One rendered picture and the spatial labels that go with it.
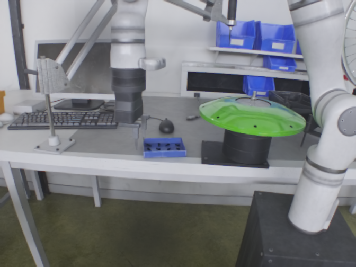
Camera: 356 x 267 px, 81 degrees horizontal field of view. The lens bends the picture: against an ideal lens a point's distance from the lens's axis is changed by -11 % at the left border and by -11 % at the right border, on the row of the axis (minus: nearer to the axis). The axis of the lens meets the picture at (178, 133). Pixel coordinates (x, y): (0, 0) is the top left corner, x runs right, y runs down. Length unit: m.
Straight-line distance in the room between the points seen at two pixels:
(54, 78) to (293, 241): 0.76
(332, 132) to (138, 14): 0.44
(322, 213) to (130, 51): 0.54
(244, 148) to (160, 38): 1.06
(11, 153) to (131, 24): 0.59
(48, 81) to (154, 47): 0.94
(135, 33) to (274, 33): 1.25
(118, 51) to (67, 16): 1.28
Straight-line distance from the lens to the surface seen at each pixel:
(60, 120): 1.02
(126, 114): 0.50
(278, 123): 0.61
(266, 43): 1.42
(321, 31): 0.47
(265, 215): 0.65
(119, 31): 0.48
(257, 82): 1.63
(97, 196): 1.94
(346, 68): 1.20
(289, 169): 0.76
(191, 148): 0.77
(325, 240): 0.65
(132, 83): 0.48
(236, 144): 0.68
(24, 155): 0.85
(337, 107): 0.50
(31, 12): 1.88
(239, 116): 0.60
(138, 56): 0.48
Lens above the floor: 1.25
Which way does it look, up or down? 22 degrees down
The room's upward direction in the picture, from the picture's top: 3 degrees clockwise
